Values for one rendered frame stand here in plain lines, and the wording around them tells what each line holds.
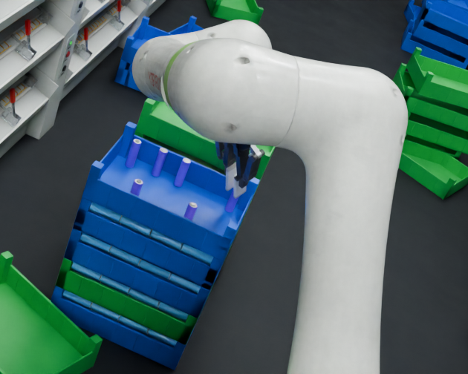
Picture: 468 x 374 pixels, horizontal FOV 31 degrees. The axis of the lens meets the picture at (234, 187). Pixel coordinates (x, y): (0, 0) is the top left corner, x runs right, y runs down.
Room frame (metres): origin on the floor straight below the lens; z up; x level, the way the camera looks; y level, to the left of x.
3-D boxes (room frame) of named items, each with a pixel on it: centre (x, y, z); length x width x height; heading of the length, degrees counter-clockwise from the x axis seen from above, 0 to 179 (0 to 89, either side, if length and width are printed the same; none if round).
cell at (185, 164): (1.46, 0.11, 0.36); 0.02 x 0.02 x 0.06
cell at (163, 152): (1.47, 0.16, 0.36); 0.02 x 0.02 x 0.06
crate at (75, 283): (1.39, 0.11, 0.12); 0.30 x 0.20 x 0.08; 88
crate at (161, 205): (1.39, 0.11, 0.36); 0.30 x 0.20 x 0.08; 88
